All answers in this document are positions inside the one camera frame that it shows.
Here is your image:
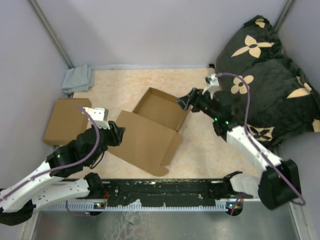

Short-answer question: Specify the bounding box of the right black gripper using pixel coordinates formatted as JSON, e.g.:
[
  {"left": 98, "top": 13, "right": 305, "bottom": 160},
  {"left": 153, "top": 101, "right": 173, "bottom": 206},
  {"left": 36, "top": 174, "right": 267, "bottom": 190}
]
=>
[{"left": 175, "top": 87, "right": 219, "bottom": 120}]

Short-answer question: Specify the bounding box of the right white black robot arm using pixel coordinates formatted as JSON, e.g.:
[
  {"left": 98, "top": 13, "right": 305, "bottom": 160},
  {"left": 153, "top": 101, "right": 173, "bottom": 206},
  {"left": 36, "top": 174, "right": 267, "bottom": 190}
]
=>
[{"left": 176, "top": 88, "right": 302, "bottom": 210}]

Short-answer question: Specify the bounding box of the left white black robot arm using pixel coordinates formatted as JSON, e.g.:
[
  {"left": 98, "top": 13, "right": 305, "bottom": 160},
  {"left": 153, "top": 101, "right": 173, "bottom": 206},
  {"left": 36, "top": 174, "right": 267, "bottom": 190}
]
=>
[{"left": 0, "top": 121, "right": 126, "bottom": 226}]

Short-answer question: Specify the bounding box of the folded brown cardboard box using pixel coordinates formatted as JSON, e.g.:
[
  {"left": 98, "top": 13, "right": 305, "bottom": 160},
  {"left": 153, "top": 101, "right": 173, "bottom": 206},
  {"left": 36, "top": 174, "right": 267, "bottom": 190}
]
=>
[{"left": 43, "top": 98, "right": 92, "bottom": 146}]

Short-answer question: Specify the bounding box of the grey folded cloth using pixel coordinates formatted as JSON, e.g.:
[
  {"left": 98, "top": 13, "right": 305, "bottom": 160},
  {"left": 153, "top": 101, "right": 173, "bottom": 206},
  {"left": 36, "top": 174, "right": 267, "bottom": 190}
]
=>
[{"left": 61, "top": 64, "right": 94, "bottom": 94}]

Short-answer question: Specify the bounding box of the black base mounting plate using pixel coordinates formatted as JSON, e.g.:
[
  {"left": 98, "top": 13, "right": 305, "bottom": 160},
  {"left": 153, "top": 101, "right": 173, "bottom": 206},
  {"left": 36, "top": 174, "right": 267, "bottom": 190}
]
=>
[{"left": 74, "top": 178, "right": 253, "bottom": 216}]

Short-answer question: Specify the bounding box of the black floral plush pillow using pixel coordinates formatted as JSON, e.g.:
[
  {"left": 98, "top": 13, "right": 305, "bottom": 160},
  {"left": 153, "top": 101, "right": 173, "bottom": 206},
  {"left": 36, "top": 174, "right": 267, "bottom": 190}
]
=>
[{"left": 215, "top": 15, "right": 320, "bottom": 150}]

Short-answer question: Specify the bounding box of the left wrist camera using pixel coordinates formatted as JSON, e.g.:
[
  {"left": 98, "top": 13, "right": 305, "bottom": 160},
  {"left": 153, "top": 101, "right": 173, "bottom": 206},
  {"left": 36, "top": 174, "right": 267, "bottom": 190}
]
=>
[{"left": 84, "top": 107, "right": 110, "bottom": 130}]

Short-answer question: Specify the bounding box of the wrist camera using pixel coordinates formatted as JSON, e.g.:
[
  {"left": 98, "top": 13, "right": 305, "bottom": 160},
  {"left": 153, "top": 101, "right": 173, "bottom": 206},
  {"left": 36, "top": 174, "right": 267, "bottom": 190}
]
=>
[
  {"left": 84, "top": 107, "right": 110, "bottom": 130},
  {"left": 202, "top": 73, "right": 220, "bottom": 95}
]

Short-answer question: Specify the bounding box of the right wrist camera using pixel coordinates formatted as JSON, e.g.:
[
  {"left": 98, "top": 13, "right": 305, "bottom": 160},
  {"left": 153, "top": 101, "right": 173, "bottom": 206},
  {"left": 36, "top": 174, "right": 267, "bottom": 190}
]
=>
[{"left": 202, "top": 73, "right": 220, "bottom": 95}]

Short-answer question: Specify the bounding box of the left aluminium corner post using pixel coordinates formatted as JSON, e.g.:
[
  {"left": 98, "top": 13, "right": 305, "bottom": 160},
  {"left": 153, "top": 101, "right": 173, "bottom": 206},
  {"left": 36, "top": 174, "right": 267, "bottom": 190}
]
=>
[{"left": 27, "top": 0, "right": 75, "bottom": 69}]

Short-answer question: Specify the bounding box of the aluminium corner post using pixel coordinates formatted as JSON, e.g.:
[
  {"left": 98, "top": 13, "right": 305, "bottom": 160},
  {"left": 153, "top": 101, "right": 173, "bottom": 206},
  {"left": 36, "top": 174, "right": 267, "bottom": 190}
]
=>
[
  {"left": 273, "top": 0, "right": 296, "bottom": 33},
  {"left": 27, "top": 0, "right": 75, "bottom": 69}
]

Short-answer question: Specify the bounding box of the right aluminium corner post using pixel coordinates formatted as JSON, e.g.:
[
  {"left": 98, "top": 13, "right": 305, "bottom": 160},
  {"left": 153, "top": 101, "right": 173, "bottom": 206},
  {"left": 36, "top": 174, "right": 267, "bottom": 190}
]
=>
[{"left": 273, "top": 0, "right": 296, "bottom": 33}]

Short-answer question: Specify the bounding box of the aluminium frame rail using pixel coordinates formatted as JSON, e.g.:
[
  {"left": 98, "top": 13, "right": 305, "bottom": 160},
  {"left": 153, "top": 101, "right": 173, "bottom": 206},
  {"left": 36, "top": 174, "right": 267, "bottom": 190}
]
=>
[{"left": 22, "top": 181, "right": 307, "bottom": 240}]

